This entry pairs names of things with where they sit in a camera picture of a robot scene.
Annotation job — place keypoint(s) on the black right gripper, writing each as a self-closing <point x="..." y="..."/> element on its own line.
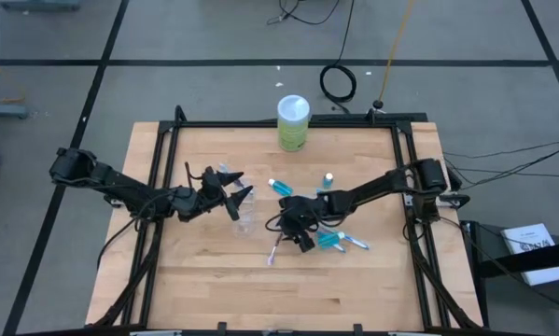
<point x="302" y="212"/>

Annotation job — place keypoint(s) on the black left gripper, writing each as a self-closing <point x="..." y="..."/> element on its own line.
<point x="211" y="191"/>

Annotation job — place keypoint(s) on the blue mouthwash bottle white cap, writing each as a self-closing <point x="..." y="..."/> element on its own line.
<point x="326" y="240"/>
<point x="328" y="182"/>
<point x="283" y="188"/>

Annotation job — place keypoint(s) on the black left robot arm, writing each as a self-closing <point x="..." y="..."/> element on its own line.
<point x="120" y="184"/>

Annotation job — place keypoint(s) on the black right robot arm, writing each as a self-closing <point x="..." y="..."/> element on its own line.
<point x="377" y="186"/>

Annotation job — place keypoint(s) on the green disinfecting wipes canister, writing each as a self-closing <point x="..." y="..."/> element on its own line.
<point x="293" y="130"/>

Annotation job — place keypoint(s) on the black table edge clamp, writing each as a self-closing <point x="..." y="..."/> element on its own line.
<point x="358" y="328"/>
<point x="222" y="326"/>

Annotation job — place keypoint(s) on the black cart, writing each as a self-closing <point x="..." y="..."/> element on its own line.
<point x="517" y="263"/>

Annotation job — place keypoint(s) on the white booklet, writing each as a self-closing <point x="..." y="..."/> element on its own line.
<point x="531" y="235"/>

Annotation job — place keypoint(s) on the grey metal bar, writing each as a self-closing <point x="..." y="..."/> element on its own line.
<point x="38" y="5"/>
<point x="4" y="110"/>

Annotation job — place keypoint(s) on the black aluminium table frame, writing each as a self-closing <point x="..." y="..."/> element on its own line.
<point x="213" y="124"/>

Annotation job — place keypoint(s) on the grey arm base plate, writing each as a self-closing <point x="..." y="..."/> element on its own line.
<point x="407" y="200"/>
<point x="113" y="203"/>

